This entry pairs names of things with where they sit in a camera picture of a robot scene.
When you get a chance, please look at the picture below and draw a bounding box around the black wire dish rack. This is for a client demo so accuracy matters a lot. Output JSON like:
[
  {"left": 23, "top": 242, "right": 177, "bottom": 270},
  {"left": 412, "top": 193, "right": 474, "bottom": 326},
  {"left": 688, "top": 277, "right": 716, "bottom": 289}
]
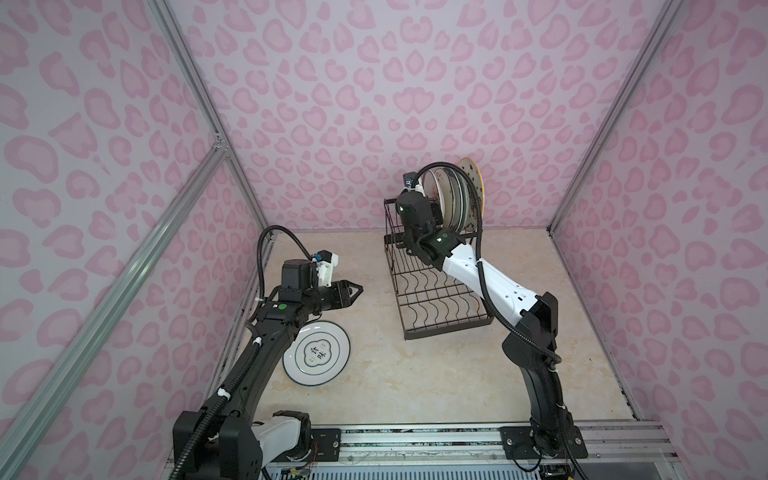
[{"left": 383, "top": 199, "right": 493, "bottom": 340}]

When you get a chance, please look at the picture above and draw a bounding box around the white plate black cloud outline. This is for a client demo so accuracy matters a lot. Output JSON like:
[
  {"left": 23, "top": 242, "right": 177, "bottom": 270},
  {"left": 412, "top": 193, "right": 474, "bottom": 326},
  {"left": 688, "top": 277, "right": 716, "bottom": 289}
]
[{"left": 282, "top": 320, "right": 351, "bottom": 387}]

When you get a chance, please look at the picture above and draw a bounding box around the white plate dark green rim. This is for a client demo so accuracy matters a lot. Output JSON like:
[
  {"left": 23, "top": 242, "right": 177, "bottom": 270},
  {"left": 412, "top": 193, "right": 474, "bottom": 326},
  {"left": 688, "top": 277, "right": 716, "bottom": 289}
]
[{"left": 443, "top": 168, "right": 469, "bottom": 233}]

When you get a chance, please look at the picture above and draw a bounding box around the aluminium frame diagonal strut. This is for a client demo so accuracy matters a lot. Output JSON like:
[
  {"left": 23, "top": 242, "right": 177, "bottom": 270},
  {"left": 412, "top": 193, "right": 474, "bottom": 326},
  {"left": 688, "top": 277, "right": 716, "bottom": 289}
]
[{"left": 1, "top": 143, "right": 230, "bottom": 479}]

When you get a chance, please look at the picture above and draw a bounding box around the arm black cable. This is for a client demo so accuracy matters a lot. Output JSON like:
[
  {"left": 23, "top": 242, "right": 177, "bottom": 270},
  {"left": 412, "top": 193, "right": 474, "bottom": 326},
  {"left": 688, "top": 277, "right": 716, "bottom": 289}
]
[
  {"left": 415, "top": 161, "right": 563, "bottom": 366},
  {"left": 256, "top": 224, "right": 314, "bottom": 301}
]

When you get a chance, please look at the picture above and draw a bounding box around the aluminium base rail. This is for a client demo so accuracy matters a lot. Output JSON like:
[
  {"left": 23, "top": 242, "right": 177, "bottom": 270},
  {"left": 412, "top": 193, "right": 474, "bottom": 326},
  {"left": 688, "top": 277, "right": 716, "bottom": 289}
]
[{"left": 161, "top": 422, "right": 691, "bottom": 480}]

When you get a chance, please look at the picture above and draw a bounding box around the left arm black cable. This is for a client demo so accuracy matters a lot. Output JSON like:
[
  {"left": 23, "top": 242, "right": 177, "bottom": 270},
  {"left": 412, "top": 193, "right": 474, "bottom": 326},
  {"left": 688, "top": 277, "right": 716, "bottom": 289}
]
[{"left": 256, "top": 224, "right": 314, "bottom": 301}]

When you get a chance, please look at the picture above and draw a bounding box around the white star cat plate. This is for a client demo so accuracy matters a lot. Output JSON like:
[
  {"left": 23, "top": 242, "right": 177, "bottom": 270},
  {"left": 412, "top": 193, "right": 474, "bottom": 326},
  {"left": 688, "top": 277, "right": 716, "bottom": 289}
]
[{"left": 458, "top": 157, "right": 485, "bottom": 233}]

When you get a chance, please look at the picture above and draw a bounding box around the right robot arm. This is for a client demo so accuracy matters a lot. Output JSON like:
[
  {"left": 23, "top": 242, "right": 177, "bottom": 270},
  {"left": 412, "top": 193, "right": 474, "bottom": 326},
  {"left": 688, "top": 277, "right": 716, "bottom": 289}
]
[{"left": 395, "top": 189, "right": 587, "bottom": 465}]

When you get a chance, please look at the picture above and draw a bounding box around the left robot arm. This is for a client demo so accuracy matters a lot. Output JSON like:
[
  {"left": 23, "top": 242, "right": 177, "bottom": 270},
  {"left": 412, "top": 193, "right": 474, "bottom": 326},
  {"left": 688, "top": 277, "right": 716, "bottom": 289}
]
[{"left": 169, "top": 259, "right": 364, "bottom": 479}]

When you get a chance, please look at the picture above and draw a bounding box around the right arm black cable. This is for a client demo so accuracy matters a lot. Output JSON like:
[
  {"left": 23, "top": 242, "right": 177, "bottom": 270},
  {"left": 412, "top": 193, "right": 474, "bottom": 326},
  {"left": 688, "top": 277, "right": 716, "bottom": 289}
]
[{"left": 415, "top": 161, "right": 563, "bottom": 366}]

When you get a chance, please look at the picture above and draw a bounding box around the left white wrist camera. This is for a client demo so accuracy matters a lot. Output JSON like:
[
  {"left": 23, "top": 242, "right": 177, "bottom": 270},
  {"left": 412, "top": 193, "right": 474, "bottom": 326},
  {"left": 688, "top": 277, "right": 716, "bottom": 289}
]
[{"left": 313, "top": 250, "right": 339, "bottom": 287}]

